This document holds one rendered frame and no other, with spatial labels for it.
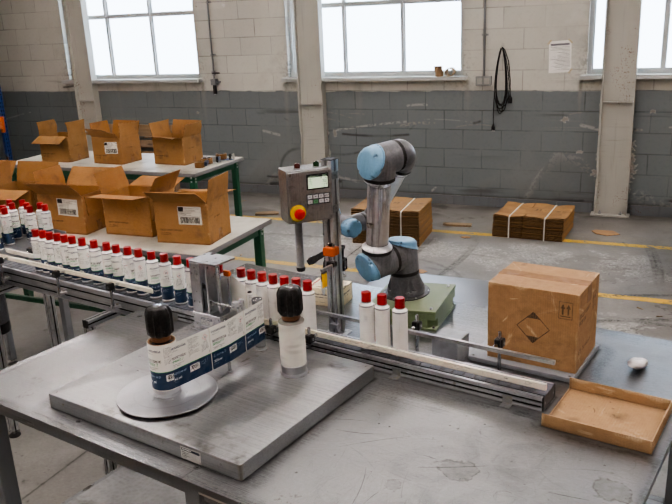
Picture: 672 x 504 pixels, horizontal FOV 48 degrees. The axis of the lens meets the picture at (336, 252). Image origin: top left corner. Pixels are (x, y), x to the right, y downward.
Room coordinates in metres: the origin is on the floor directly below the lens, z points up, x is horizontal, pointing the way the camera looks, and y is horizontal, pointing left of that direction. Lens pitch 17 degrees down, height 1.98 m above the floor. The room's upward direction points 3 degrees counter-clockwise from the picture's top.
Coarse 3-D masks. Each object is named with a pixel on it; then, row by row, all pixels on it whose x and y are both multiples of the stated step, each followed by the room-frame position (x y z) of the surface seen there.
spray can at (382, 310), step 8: (384, 296) 2.35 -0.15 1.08; (384, 304) 2.35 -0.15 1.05; (376, 312) 2.35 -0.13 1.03; (384, 312) 2.34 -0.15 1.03; (376, 320) 2.35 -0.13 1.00; (384, 320) 2.34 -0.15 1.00; (376, 328) 2.35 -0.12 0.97; (384, 328) 2.34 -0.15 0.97; (376, 336) 2.35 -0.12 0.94; (384, 336) 2.34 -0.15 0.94; (384, 344) 2.34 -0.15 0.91
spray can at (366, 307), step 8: (368, 296) 2.38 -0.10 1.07; (360, 304) 2.38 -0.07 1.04; (368, 304) 2.37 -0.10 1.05; (360, 312) 2.38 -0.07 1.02; (368, 312) 2.37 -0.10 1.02; (360, 320) 2.38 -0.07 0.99; (368, 320) 2.37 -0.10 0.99; (360, 328) 2.38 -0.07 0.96; (368, 328) 2.37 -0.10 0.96; (360, 336) 2.39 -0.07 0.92; (368, 336) 2.37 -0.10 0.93
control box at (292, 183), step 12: (288, 168) 2.62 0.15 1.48; (312, 168) 2.60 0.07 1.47; (324, 168) 2.61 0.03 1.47; (288, 180) 2.56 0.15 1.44; (300, 180) 2.57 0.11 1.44; (288, 192) 2.56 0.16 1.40; (300, 192) 2.57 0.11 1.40; (312, 192) 2.59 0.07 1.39; (288, 204) 2.56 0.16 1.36; (300, 204) 2.57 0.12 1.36; (324, 204) 2.60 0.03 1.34; (288, 216) 2.56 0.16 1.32; (312, 216) 2.58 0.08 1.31; (324, 216) 2.60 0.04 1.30
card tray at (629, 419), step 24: (576, 384) 2.11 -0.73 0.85; (600, 384) 2.07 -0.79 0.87; (576, 408) 1.99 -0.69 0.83; (600, 408) 1.99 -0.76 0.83; (624, 408) 1.98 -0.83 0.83; (648, 408) 1.97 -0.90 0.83; (576, 432) 1.85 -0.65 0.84; (600, 432) 1.82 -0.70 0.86; (624, 432) 1.85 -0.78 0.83; (648, 432) 1.84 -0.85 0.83
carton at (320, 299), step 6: (312, 282) 3.02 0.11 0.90; (318, 282) 3.01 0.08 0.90; (348, 282) 3.00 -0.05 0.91; (312, 288) 2.95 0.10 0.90; (318, 288) 2.94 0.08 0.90; (348, 288) 2.97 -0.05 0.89; (318, 294) 2.94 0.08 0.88; (348, 294) 2.97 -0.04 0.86; (318, 300) 2.94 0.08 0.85; (324, 300) 2.93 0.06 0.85; (348, 300) 2.97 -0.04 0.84
